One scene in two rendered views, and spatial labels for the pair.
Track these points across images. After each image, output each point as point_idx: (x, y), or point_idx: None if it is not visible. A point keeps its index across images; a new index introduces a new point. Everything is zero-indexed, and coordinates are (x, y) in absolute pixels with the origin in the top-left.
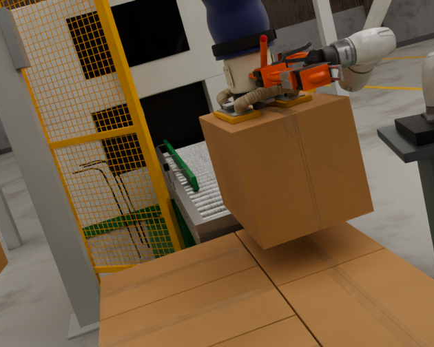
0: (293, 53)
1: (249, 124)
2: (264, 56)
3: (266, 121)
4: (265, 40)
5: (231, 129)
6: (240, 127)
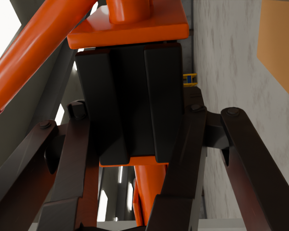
0: (41, 198)
1: (281, 28)
2: (49, 55)
3: None
4: (0, 113)
5: (263, 18)
6: (271, 24)
